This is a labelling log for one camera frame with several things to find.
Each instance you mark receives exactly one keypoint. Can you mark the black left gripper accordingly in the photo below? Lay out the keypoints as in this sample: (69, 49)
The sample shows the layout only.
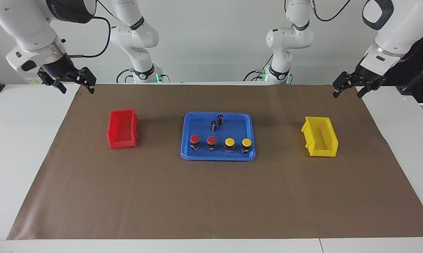
(369, 75)

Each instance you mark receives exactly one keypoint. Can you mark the black cylindrical capacitor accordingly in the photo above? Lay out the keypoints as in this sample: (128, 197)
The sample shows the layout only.
(213, 125)
(220, 119)

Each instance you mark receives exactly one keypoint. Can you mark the red plastic bin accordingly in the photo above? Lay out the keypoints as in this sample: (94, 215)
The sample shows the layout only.
(121, 131)

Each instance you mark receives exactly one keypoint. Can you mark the brown table mat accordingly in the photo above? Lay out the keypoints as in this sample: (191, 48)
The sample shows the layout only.
(211, 196)

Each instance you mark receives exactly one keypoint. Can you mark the yellow plastic bin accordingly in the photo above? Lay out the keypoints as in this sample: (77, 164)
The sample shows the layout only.
(324, 140)

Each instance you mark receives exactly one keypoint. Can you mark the blue plastic tray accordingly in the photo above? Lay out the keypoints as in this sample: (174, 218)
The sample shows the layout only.
(197, 123)

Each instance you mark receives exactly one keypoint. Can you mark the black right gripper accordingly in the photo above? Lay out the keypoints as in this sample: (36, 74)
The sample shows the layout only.
(58, 68)

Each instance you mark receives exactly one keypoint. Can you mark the yellow push button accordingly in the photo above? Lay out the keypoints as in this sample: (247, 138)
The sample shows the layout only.
(246, 142)
(229, 142)

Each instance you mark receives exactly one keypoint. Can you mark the black tripod stand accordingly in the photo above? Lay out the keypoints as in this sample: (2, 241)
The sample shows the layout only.
(408, 88)

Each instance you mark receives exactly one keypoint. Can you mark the red push button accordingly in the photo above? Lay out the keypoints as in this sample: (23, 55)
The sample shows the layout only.
(211, 140)
(194, 139)

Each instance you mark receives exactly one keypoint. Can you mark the white power socket box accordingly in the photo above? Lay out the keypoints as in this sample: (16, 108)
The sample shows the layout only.
(32, 81)

